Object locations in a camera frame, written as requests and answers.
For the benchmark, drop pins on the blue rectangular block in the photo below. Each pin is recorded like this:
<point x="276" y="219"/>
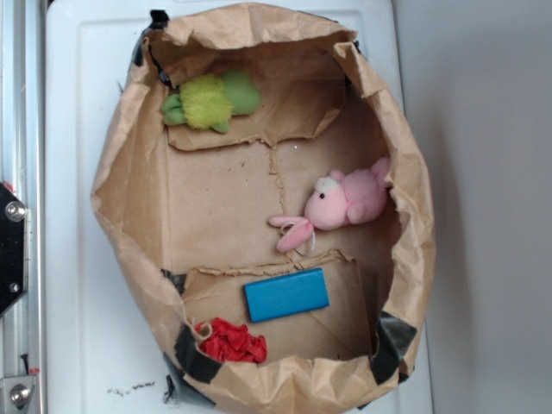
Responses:
<point x="286" y="295"/>

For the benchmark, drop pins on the pink plush bunny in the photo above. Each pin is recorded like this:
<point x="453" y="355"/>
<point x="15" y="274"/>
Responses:
<point x="338" y="200"/>

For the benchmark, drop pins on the green plush toy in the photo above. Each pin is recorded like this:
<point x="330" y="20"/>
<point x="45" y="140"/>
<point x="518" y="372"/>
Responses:
<point x="210" y="101"/>

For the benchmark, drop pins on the red crumpled cloth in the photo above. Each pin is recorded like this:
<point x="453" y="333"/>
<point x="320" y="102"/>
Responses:
<point x="224" y="341"/>

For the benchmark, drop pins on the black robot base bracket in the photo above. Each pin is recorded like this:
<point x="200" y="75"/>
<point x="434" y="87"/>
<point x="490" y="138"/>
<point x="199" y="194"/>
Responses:
<point x="14" y="252"/>

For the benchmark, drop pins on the aluminium frame rail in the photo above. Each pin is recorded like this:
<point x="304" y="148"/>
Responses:
<point x="23" y="331"/>

